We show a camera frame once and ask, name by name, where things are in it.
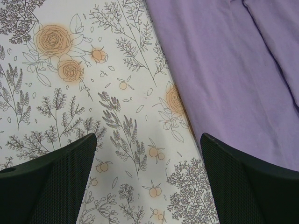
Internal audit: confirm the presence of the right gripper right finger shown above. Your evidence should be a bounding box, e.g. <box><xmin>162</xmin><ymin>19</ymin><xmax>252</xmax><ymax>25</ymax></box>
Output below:
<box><xmin>200</xmin><ymin>133</ymin><xmax>299</xmax><ymax>224</ymax></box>

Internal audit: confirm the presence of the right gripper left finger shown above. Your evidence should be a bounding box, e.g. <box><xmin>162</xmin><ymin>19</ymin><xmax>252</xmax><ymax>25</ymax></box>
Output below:
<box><xmin>0</xmin><ymin>133</ymin><xmax>97</xmax><ymax>224</ymax></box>

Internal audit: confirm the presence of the purple t shirt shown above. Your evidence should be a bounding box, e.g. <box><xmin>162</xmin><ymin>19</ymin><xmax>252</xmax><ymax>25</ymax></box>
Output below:
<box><xmin>147</xmin><ymin>0</ymin><xmax>299</xmax><ymax>170</ymax></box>

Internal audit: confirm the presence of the floral patterned table mat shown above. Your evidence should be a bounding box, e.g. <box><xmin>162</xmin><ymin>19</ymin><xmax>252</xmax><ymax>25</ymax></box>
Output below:
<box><xmin>0</xmin><ymin>0</ymin><xmax>219</xmax><ymax>224</ymax></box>

